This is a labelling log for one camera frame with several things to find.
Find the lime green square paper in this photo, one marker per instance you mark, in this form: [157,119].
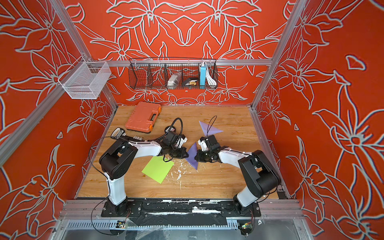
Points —
[158,168]

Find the light blue box in basket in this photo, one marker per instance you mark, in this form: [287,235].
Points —
[203,72]

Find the white slotted cable duct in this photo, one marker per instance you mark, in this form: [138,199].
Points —
[121,225]

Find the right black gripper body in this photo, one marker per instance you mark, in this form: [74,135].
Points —
[205,156]

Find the black wire wall basket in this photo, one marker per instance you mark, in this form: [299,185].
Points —
[148,74]

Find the orange plastic tool case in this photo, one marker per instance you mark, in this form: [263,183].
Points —
[143,117]

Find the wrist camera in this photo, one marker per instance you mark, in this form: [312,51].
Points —
[181,140]
[209,143]

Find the clear plastic wall bin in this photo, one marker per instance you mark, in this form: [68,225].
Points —
[85,81]

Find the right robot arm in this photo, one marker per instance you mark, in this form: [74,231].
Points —
[260,176]

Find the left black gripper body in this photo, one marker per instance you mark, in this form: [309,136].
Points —
[176,152]

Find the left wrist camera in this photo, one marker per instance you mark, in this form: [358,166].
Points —
[181,140]

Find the light lavender square paper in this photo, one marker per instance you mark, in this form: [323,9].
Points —
[208,129]

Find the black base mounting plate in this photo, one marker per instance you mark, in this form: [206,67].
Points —
[140,207]

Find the silver packet in basket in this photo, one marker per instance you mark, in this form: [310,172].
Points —
[174,80]

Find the black item in basket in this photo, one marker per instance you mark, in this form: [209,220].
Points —
[190,82]

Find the black round disc with label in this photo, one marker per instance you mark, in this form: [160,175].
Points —
[169,129]

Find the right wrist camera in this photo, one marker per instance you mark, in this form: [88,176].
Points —
[209,143]

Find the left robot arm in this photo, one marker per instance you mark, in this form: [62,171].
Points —
[116,161]

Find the dark purple square paper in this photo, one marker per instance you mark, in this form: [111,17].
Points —
[192,152]

